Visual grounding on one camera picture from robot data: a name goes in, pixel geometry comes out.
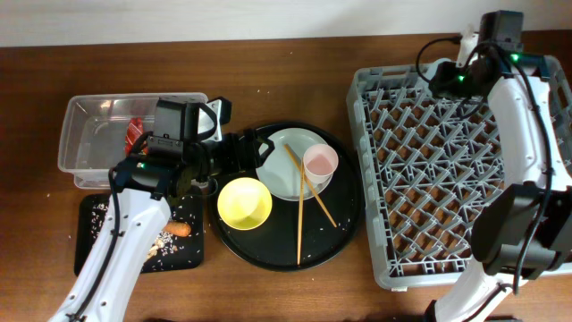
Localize wooden chopstick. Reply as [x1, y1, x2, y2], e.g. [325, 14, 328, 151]
[297, 158, 305, 266]
[284, 144, 338, 227]

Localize yellow bowl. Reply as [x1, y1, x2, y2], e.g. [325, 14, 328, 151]
[216, 177, 273, 231]

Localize pink cup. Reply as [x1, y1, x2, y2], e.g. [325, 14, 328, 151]
[303, 144, 339, 184]

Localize orange carrot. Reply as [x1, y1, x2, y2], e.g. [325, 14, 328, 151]
[163, 221, 191, 237]

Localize red snack wrapper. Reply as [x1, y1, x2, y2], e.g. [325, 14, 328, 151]
[124, 117, 144, 156]

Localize nut and rice scraps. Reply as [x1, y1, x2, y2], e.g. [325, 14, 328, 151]
[90, 202, 183, 259]

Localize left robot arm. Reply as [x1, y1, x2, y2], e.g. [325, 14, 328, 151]
[52, 129, 274, 321]

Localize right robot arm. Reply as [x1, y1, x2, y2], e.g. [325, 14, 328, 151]
[424, 41, 571, 321]

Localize grey dishwasher rack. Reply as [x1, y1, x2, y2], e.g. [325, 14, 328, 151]
[346, 57, 571, 291]

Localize pale grey plate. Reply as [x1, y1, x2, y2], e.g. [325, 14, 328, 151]
[256, 128, 333, 201]

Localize round black tray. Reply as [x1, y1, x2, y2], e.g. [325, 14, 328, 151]
[209, 122, 365, 272]

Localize black rectangular tray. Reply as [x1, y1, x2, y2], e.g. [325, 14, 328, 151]
[73, 185, 205, 275]

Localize clear plastic bin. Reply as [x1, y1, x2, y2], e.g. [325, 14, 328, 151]
[58, 92, 221, 190]

